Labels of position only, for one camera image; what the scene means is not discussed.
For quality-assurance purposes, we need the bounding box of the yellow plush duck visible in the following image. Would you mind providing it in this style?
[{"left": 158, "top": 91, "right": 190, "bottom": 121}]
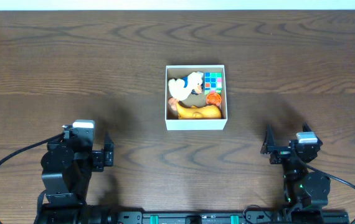
[{"left": 168, "top": 72, "right": 204, "bottom": 111}]

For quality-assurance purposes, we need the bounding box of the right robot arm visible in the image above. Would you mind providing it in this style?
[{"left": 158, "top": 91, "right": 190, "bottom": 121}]
[{"left": 260, "top": 124, "right": 331, "bottom": 223}]

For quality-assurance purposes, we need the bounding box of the orange toy dinosaur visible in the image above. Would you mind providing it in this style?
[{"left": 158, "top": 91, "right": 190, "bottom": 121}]
[{"left": 176, "top": 103, "right": 222, "bottom": 119}]

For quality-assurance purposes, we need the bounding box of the orange round ball toy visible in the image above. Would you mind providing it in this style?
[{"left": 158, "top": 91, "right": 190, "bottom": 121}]
[{"left": 206, "top": 92, "right": 222, "bottom": 106}]

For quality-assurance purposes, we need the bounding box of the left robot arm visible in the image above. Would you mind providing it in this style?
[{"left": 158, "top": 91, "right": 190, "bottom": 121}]
[{"left": 34, "top": 134, "right": 118, "bottom": 224}]

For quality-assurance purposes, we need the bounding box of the white cardboard box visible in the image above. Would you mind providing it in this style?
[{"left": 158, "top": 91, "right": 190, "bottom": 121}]
[{"left": 164, "top": 65, "right": 228, "bottom": 131}]

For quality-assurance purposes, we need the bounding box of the multicolour puzzle cube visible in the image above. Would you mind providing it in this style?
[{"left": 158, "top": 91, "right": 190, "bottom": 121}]
[{"left": 204, "top": 72, "right": 222, "bottom": 95}]

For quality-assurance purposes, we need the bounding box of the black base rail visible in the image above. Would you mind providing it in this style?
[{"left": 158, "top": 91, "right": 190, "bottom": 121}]
[{"left": 80, "top": 204, "right": 349, "bottom": 224}]

